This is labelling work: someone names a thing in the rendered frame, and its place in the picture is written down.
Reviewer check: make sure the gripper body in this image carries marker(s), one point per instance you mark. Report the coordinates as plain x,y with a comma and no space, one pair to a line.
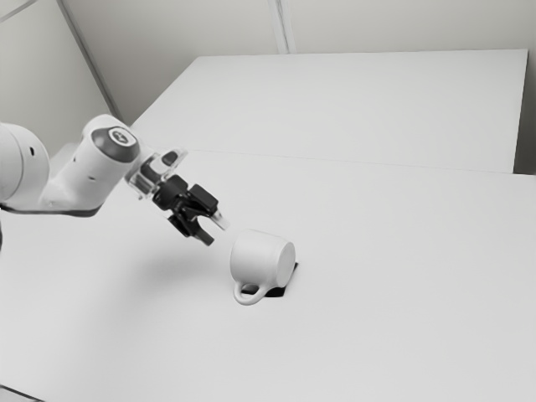
184,197

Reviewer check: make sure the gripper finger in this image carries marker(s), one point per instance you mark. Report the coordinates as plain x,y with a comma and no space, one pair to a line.
190,228
219,219

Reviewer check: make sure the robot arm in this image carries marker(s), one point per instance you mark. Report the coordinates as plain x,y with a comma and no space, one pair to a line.
75,176

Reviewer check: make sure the white mug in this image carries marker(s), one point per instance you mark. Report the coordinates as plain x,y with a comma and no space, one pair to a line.
261,261

